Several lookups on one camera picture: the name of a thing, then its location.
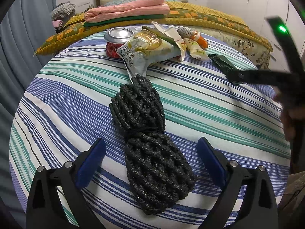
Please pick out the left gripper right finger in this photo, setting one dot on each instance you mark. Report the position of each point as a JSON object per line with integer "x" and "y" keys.
{"x": 258, "y": 208}

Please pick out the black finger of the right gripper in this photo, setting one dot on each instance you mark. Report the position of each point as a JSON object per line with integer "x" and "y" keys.
{"x": 272, "y": 78}

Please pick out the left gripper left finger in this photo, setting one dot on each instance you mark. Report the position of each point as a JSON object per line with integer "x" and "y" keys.
{"x": 44, "y": 208}

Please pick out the dark green foil wrapper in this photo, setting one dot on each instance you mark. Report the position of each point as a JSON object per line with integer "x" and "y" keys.
{"x": 227, "y": 68}

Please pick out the yellow green snack wrapper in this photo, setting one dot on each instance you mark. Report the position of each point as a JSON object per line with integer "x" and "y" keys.
{"x": 195, "y": 50}

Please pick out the black foam net sleeve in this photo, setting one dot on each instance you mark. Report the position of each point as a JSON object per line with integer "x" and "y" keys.
{"x": 158, "y": 172}

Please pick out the bread snack wrapper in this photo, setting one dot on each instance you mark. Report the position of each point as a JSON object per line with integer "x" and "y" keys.
{"x": 147, "y": 47}

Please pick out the right hand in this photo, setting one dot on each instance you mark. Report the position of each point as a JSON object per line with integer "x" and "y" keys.
{"x": 287, "y": 117}

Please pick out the orange white crumpled wrapper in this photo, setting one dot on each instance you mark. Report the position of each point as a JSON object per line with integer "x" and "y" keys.
{"x": 186, "y": 32}

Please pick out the white paper carton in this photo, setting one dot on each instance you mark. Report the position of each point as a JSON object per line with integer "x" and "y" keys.
{"x": 170, "y": 35}

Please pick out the striped blue green tablecloth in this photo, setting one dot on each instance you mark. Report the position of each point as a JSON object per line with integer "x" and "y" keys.
{"x": 176, "y": 145}

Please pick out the yellow floral quilt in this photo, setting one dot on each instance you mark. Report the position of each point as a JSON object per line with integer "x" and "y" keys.
{"x": 180, "y": 14}

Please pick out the pink folded blanket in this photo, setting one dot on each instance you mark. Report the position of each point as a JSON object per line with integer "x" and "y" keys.
{"x": 130, "y": 9}

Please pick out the green folded cloth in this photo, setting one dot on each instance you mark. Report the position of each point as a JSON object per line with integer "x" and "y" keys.
{"x": 122, "y": 19}

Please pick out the red aluminium drink can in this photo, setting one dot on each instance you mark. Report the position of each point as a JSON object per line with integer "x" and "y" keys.
{"x": 116, "y": 37}

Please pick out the bed with floral sheet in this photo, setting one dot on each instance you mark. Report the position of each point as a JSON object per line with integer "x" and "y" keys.
{"x": 256, "y": 53}

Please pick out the blue grey curtain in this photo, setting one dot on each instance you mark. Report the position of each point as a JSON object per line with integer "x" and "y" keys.
{"x": 25, "y": 26}

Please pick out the grey clothes pile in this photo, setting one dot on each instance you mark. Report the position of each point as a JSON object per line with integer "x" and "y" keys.
{"x": 62, "y": 10}

